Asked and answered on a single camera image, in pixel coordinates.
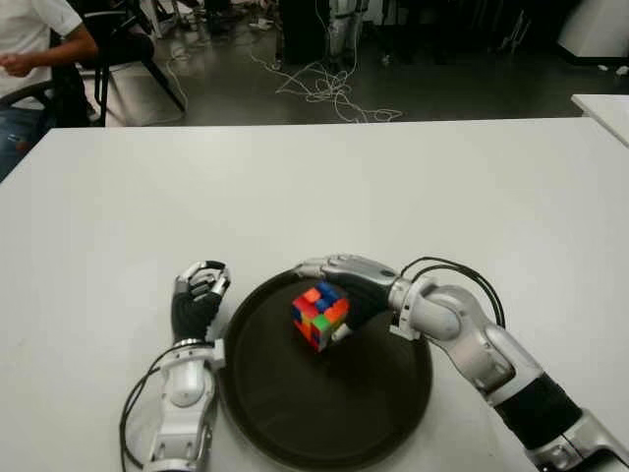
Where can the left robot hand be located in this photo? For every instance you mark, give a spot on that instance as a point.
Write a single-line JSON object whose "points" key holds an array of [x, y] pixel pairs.
{"points": [[191, 314]]}

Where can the white power strip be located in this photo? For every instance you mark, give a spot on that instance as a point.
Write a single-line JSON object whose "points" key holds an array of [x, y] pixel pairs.
{"points": [[263, 23]]}

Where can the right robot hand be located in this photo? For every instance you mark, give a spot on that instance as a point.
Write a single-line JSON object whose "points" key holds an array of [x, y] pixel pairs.
{"points": [[366, 285]]}

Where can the multicoloured Rubik's cube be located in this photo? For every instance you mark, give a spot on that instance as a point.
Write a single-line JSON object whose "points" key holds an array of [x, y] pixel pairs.
{"points": [[317, 314]]}

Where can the dark brown round plate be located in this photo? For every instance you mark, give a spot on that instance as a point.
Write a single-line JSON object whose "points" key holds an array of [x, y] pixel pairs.
{"points": [[344, 408]]}

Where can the white cabinet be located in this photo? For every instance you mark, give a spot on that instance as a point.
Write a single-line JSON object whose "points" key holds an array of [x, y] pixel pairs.
{"points": [[597, 29]]}

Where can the white side table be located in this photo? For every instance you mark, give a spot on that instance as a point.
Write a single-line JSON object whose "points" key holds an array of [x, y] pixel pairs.
{"points": [[607, 113]]}

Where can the black chair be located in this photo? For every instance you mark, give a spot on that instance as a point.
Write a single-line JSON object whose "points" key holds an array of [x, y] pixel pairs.
{"points": [[123, 49]]}

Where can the black folded metal stands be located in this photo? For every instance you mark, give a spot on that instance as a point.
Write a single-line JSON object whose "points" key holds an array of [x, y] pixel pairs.
{"points": [[516, 27]]}

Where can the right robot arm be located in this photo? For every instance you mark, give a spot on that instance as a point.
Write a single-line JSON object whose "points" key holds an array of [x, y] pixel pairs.
{"points": [[491, 354]]}

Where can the person in white shirt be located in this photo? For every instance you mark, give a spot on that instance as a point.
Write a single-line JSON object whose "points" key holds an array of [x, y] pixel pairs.
{"points": [[29, 39]]}

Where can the black wheeled cabinet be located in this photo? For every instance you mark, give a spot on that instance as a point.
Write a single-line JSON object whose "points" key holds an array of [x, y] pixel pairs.
{"points": [[304, 29]]}

